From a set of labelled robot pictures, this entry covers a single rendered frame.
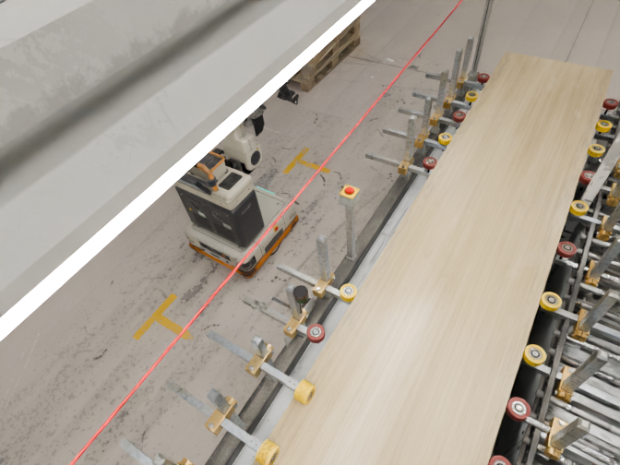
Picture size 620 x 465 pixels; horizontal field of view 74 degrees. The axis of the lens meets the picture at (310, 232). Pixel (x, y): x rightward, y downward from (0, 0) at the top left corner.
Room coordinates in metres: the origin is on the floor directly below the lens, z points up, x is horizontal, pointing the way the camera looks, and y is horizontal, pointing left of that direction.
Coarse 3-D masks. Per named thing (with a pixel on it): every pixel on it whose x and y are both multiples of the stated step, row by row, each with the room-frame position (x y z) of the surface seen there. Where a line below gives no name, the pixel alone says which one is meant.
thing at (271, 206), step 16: (256, 192) 2.39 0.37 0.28; (272, 208) 2.20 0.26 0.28; (192, 224) 2.15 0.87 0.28; (288, 224) 2.12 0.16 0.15; (192, 240) 2.06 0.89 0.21; (208, 240) 1.98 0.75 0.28; (224, 240) 1.95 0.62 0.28; (256, 240) 1.90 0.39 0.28; (272, 240) 1.96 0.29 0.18; (208, 256) 1.98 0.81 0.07; (240, 256) 1.78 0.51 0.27; (256, 256) 1.82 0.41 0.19; (240, 272) 1.77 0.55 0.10
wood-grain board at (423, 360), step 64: (512, 64) 2.67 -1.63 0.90; (576, 64) 2.55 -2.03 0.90; (512, 128) 1.96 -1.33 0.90; (576, 128) 1.88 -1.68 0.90; (448, 192) 1.52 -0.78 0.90; (512, 192) 1.45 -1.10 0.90; (384, 256) 1.16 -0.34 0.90; (448, 256) 1.10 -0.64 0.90; (512, 256) 1.05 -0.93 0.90; (384, 320) 0.82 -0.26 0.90; (448, 320) 0.78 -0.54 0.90; (512, 320) 0.74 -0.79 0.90; (320, 384) 0.59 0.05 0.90; (384, 384) 0.55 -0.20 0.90; (448, 384) 0.52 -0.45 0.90; (512, 384) 0.48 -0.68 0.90; (320, 448) 0.36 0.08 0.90; (384, 448) 0.33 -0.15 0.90; (448, 448) 0.30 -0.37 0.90
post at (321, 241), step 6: (318, 240) 1.11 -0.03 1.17; (324, 240) 1.11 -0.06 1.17; (318, 246) 1.11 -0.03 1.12; (324, 246) 1.10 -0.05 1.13; (318, 252) 1.11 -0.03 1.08; (324, 252) 1.10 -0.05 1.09; (318, 258) 1.12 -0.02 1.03; (324, 258) 1.10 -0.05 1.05; (324, 264) 1.10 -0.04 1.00; (324, 270) 1.10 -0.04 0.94; (324, 276) 1.10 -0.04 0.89
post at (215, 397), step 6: (210, 390) 0.55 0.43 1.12; (216, 390) 0.54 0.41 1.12; (210, 396) 0.53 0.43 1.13; (216, 396) 0.53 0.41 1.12; (216, 402) 0.51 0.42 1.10; (222, 402) 0.53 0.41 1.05; (222, 408) 0.52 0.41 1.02; (228, 408) 0.53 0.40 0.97; (234, 414) 0.53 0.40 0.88; (234, 420) 0.52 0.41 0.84; (240, 420) 0.53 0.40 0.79; (240, 426) 0.52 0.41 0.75
